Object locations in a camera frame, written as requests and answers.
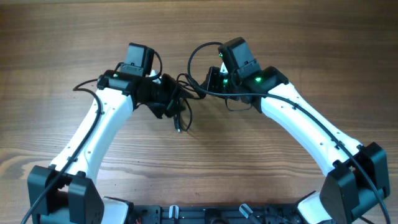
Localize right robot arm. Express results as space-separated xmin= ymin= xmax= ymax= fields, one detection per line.
xmin=202 ymin=37 xmax=390 ymax=223

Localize black cable bundle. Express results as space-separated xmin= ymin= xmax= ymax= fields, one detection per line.
xmin=172 ymin=72 xmax=208 ymax=133

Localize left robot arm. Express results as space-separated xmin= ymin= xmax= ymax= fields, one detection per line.
xmin=22 ymin=43 xmax=192 ymax=223

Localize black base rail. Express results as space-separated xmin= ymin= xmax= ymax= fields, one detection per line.
xmin=127 ymin=203 xmax=306 ymax=224

